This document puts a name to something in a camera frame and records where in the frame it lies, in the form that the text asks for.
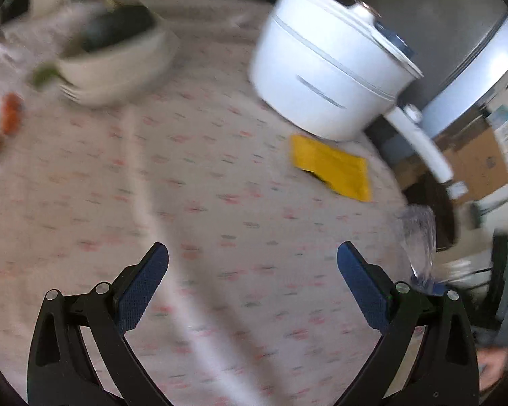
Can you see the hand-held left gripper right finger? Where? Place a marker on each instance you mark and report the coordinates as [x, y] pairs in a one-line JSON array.
[[364, 287]]

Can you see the clear plastic wrapper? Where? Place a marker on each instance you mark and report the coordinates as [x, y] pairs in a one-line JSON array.
[[419, 241]]

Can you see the white bowl with dark contents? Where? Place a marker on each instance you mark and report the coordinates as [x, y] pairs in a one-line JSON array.
[[118, 72]]

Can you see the yellow packet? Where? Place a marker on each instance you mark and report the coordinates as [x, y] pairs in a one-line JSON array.
[[330, 165]]

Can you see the floral tablecloth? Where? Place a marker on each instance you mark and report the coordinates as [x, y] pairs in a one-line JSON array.
[[194, 198]]

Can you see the light blue pole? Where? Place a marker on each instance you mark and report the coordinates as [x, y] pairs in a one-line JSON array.
[[482, 76]]

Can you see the large cardboard box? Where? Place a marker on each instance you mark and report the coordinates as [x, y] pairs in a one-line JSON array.
[[474, 169]]

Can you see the dark bin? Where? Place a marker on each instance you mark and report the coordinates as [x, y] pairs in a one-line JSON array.
[[436, 211]]

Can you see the person's right hand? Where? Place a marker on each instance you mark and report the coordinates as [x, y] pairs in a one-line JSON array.
[[493, 368]]

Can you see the green leaf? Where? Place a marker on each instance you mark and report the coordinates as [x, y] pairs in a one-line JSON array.
[[44, 77]]

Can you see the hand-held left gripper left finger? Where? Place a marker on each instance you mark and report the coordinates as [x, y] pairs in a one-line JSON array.
[[142, 287]]

